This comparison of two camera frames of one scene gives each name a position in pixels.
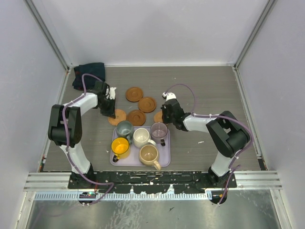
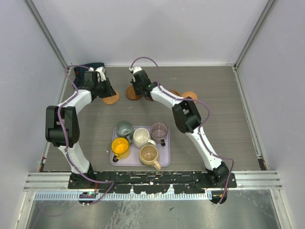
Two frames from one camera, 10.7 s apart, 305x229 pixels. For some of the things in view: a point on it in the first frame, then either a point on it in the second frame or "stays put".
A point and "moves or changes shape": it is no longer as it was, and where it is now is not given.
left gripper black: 110,113 → 109,91
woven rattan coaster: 120,116 moves or changes shape
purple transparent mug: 158,130 stays put
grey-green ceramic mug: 125,129 stays put
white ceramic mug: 141,137 stays put
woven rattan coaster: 157,117 → 191,94
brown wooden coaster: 134,94 stays put
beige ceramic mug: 148,155 stays put
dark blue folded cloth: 96,69 stays put
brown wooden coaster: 147,104 moves or changes shape
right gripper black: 165,119 → 133,81
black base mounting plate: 152,182 stays put
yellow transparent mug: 120,148 stays put
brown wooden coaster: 136,117 → 176,92
